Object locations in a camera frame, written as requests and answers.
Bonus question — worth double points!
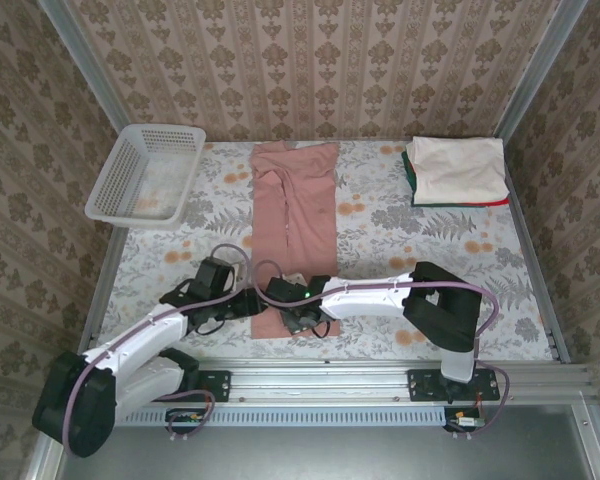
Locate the pink printed t-shirt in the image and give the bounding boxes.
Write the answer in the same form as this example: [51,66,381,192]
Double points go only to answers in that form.
[249,141,343,341]

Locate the floral tablecloth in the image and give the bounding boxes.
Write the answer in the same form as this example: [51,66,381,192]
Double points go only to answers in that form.
[93,139,556,361]

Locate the grey metal panel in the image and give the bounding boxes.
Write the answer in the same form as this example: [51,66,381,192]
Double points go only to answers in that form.
[19,403,600,480]

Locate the white plastic basket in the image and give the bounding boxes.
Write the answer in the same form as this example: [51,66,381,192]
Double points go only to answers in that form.
[83,123,208,232]

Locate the cream folded t-shirt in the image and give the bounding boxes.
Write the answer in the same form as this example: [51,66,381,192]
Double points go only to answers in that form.
[410,135,510,206]

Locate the aluminium mounting rail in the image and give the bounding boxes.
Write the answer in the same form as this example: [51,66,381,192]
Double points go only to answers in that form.
[114,357,594,402]

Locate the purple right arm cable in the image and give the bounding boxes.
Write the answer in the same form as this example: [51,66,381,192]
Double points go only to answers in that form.
[251,258,512,439]

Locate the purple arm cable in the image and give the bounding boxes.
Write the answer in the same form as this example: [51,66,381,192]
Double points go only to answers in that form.
[251,258,512,439]
[63,242,256,457]

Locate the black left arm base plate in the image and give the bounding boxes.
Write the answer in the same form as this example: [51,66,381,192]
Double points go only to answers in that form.
[141,368,232,403]

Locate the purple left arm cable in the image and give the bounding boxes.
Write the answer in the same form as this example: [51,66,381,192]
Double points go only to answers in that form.
[63,242,256,457]

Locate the white slotted cable duct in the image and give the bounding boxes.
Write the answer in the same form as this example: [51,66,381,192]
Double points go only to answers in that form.
[114,405,447,428]

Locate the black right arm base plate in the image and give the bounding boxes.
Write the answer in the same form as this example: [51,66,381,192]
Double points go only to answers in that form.
[407,368,501,403]

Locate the aluminium frame post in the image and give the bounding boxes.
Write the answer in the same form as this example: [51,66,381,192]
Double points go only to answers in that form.
[36,0,132,132]
[493,0,589,140]

